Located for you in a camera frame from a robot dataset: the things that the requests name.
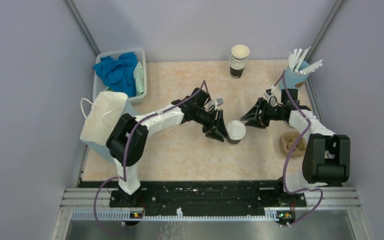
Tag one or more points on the blue straw holder cup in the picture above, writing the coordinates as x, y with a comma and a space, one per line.
293, 79

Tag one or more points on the brown pulp cup carrier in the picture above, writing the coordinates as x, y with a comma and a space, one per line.
287, 140

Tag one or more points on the light blue paper bag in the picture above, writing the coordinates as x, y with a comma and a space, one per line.
105, 112

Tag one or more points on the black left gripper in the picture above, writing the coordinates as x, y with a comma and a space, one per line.
221, 129

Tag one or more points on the single black paper cup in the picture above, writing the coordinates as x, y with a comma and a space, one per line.
233, 141

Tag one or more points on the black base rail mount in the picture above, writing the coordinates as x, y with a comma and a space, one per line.
196, 201

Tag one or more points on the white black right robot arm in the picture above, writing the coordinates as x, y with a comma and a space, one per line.
327, 155

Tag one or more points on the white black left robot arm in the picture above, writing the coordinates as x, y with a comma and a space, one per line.
126, 143

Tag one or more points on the white wrapped straws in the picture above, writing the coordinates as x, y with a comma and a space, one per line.
298, 65

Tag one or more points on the blue cloth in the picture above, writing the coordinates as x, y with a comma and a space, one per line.
118, 75

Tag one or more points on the translucent plastic cup lid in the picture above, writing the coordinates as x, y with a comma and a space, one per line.
236, 130

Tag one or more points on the stack of paper cups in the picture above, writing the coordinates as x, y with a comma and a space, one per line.
238, 60

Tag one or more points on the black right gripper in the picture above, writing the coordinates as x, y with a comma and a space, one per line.
253, 115

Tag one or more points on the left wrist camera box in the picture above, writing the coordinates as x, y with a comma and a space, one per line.
214, 103

